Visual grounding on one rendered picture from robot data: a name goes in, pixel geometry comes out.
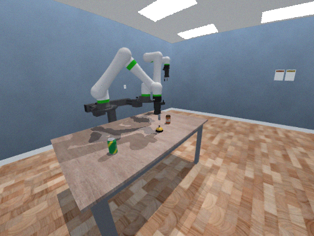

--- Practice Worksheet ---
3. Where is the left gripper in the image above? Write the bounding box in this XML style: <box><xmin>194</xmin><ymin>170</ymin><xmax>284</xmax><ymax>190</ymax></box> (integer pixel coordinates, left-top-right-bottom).
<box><xmin>162</xmin><ymin>65</ymin><xmax>170</xmax><ymax>81</ymax></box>

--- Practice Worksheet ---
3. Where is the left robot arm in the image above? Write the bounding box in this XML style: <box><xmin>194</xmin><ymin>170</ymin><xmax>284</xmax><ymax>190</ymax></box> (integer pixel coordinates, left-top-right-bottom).
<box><xmin>136</xmin><ymin>51</ymin><xmax>170</xmax><ymax>101</ymax></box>

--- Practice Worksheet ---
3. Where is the green drink can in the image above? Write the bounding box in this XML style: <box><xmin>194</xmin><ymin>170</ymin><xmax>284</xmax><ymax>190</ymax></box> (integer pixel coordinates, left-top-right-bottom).
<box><xmin>108</xmin><ymin>138</ymin><xmax>118</xmax><ymax>155</ymax></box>

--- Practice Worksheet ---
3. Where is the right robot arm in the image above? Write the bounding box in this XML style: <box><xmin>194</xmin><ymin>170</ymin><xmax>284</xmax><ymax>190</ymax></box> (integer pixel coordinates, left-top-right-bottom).
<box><xmin>90</xmin><ymin>48</ymin><xmax>162</xmax><ymax>109</ymax></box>

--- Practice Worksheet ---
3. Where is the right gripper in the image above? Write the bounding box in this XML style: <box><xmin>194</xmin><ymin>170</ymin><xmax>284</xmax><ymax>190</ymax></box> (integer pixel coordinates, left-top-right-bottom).
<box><xmin>153</xmin><ymin>96</ymin><xmax>165</xmax><ymax>120</ymax></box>

